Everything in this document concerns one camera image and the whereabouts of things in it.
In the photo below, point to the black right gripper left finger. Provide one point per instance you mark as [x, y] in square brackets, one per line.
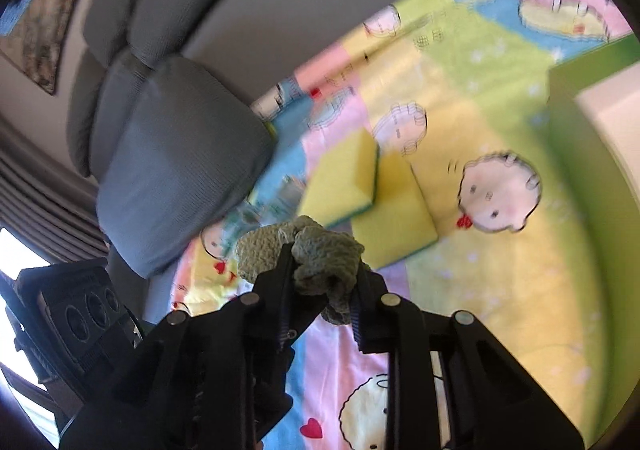
[215, 381]

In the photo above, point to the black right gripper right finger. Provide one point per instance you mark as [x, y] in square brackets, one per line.
[451, 383]

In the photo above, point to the green scrubbing pad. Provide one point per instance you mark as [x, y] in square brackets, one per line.
[327, 261]

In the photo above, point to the grey curtain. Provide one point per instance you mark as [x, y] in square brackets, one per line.
[45, 205]

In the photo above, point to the yellow sponge lower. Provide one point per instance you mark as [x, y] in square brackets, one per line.
[399, 223]

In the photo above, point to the yellow sponge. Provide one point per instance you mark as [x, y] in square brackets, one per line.
[343, 183]
[399, 223]

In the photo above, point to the grey sofa cushion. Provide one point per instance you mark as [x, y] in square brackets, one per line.
[190, 152]

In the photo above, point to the yellow sponge upper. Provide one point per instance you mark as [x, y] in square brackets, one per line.
[343, 183]

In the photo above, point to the green storage box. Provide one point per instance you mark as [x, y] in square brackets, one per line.
[594, 128]

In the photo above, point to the colourful cartoon bed sheet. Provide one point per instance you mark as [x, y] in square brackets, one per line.
[459, 88]

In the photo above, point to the grey sofa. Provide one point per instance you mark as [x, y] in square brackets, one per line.
[190, 4]

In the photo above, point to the framed wall picture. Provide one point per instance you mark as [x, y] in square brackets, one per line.
[36, 43]

